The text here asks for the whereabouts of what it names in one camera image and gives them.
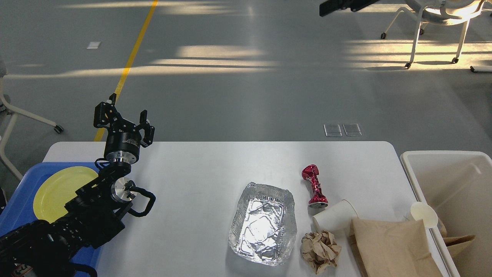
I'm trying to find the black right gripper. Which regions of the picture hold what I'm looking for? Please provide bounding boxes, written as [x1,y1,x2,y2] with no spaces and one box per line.
[319,0,379,17]

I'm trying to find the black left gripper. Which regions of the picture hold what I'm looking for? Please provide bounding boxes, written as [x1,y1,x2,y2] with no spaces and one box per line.
[93,93,155,164]

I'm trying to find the yellow plastic plate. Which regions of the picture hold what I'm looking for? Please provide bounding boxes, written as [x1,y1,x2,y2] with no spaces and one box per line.
[32,166,98,223]

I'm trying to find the white paper cup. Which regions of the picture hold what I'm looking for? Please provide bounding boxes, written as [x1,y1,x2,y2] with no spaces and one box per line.
[407,202,438,229]

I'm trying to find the wooden board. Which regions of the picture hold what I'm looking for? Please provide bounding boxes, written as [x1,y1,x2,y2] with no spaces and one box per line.
[349,218,443,277]

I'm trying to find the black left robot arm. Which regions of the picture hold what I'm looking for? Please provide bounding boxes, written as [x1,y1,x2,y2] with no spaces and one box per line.
[1,93,156,277]

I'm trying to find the white office chair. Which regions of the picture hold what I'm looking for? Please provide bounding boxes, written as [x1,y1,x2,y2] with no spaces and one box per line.
[380,0,485,69]

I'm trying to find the white chair base left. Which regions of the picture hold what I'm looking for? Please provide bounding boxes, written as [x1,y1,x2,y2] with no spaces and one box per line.
[0,59,64,181]

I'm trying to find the blue plastic tray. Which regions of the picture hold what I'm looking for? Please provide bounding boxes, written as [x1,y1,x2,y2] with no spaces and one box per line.
[1,162,99,277]

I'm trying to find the aluminium foil tray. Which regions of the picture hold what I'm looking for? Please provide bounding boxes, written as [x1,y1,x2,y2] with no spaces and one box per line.
[228,182,297,267]

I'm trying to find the crushed red soda can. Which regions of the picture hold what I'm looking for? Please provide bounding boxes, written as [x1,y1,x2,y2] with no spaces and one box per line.
[301,164,328,209]

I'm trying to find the white plastic bin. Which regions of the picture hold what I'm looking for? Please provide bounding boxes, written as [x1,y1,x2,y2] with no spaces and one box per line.
[401,150,492,277]

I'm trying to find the crumpled brown paper ball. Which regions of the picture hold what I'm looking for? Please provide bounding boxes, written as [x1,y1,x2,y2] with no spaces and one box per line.
[301,231,342,275]

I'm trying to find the brown paper in bin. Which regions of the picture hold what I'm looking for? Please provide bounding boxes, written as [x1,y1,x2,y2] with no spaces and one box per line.
[427,200,479,260]

